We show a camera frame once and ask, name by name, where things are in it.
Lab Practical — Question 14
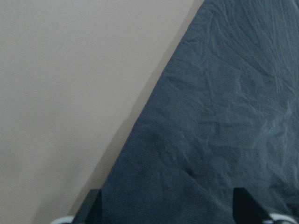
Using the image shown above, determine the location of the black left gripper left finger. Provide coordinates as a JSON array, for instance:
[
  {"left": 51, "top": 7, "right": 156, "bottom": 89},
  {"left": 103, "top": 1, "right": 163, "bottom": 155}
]
[{"left": 72, "top": 189, "right": 102, "bottom": 224}]

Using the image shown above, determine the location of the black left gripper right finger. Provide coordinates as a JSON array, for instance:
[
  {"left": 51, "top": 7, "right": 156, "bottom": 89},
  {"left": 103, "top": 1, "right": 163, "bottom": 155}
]
[{"left": 233, "top": 188, "right": 273, "bottom": 224}]

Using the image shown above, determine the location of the black printed t-shirt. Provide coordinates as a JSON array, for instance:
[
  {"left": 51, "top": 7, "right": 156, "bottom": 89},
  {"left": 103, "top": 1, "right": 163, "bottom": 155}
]
[{"left": 102, "top": 0, "right": 299, "bottom": 224}]

